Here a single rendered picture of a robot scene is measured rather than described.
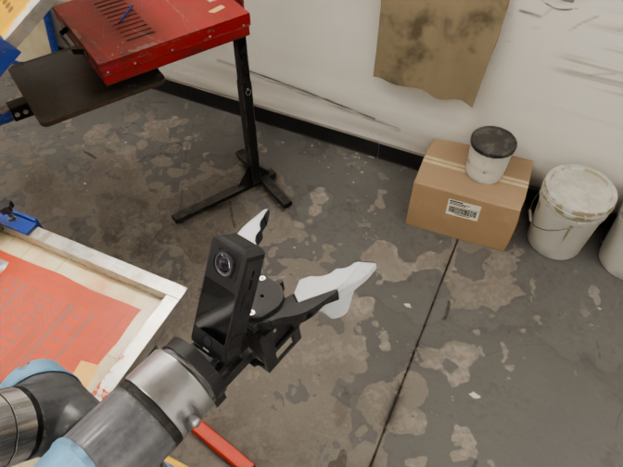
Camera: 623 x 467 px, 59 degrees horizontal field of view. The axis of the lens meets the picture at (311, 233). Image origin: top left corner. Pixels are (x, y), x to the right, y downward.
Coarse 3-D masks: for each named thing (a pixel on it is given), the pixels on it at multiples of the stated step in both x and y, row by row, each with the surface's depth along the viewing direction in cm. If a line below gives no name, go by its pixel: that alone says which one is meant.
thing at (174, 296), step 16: (32, 240) 148; (48, 240) 146; (64, 240) 146; (64, 256) 146; (80, 256) 143; (96, 256) 143; (112, 272) 140; (128, 272) 139; (144, 272) 139; (144, 288) 139; (160, 288) 136; (176, 288) 136; (160, 304) 133; (176, 304) 133; (160, 320) 130; (144, 336) 127; (160, 336) 131; (128, 352) 125; (144, 352) 126; (112, 368) 122; (128, 368) 122; (112, 384) 120
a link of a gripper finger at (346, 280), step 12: (360, 264) 55; (372, 264) 56; (312, 276) 55; (324, 276) 55; (336, 276) 55; (348, 276) 54; (360, 276) 55; (300, 288) 54; (312, 288) 54; (324, 288) 54; (336, 288) 54; (348, 288) 54; (300, 300) 53; (348, 300) 57; (324, 312) 57; (336, 312) 57
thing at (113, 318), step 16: (0, 256) 148; (16, 272) 144; (32, 272) 144; (48, 272) 144; (48, 288) 141; (64, 288) 141; (80, 288) 141; (80, 304) 138; (96, 304) 137; (112, 304) 137; (128, 304) 137; (96, 320) 135; (112, 320) 134; (128, 320) 134; (80, 336) 132; (96, 336) 132; (112, 336) 132; (80, 352) 129; (96, 352) 129; (64, 368) 126
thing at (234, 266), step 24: (216, 240) 49; (240, 240) 48; (216, 264) 49; (240, 264) 47; (216, 288) 49; (240, 288) 48; (216, 312) 50; (240, 312) 49; (192, 336) 52; (216, 336) 50; (240, 336) 51
